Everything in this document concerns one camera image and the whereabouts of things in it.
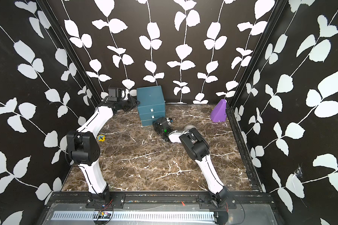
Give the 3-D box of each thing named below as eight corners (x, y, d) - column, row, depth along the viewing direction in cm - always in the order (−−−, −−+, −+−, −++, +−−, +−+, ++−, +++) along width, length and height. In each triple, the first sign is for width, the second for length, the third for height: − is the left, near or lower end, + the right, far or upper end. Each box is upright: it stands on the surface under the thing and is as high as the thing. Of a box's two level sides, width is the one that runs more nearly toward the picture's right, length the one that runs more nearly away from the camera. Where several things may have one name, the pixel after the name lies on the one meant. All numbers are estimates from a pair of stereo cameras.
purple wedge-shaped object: (211, 122, 112) (217, 105, 97) (210, 115, 116) (215, 99, 101) (224, 122, 112) (231, 105, 97) (222, 115, 116) (229, 99, 102)
